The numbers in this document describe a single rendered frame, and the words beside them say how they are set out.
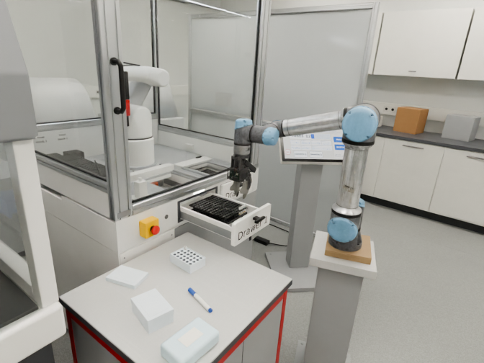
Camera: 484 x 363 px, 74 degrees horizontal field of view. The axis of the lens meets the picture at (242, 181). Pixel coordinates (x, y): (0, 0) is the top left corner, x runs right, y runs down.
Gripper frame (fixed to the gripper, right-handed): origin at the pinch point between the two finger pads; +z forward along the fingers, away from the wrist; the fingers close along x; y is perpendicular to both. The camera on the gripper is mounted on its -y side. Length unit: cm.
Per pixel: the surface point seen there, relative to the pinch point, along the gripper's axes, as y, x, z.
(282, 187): -165, -62, 53
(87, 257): 50, -49, 31
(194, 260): 33.6, 2.5, 18.6
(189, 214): 16.9, -17.3, 10.3
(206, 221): 16.7, -6.7, 10.3
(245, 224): 11.2, 10.7, 7.8
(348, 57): -160, -13, -72
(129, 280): 57, -9, 21
